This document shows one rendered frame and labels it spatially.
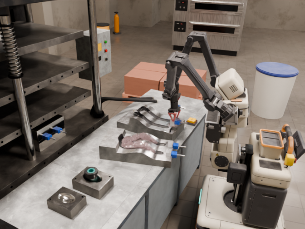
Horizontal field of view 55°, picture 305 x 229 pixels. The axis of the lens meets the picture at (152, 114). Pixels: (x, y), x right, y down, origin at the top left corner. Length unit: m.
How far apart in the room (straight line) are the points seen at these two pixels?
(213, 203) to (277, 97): 2.38
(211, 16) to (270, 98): 3.47
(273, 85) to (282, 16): 7.41
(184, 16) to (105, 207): 6.29
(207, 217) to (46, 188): 1.24
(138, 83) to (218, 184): 2.34
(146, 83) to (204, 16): 3.41
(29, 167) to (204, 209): 1.37
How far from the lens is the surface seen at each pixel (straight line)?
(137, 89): 4.61
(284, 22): 11.77
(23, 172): 2.14
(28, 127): 2.10
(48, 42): 2.19
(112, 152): 2.05
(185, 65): 1.77
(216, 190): 2.71
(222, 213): 2.52
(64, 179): 1.98
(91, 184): 1.80
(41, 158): 2.23
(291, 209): 3.19
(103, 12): 9.09
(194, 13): 7.51
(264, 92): 4.53
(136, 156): 2.02
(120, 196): 1.81
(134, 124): 2.35
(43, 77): 2.23
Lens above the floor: 2.04
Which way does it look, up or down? 28 degrees down
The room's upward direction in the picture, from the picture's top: 2 degrees clockwise
